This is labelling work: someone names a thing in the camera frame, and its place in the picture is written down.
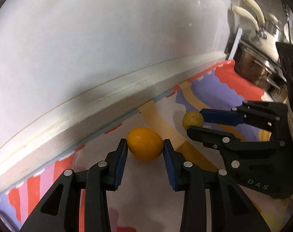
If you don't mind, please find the small yellow fruit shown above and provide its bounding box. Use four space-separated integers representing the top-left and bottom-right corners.
182 111 204 130

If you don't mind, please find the stainless steel pot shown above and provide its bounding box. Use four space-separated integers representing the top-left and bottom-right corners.
234 40 287 91

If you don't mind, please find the cream pan handle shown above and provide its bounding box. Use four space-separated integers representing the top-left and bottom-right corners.
243 0 265 26
231 5 259 32

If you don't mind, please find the colourful patterned table mat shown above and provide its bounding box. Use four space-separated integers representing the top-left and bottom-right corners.
0 59 293 232

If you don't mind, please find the cream pan handle lower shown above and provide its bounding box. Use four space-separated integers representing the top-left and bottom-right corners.
231 5 259 32

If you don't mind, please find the cream pan handle upper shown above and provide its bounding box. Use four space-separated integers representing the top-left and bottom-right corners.
243 0 265 26

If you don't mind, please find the small orange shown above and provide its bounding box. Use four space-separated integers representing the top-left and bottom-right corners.
127 127 164 162

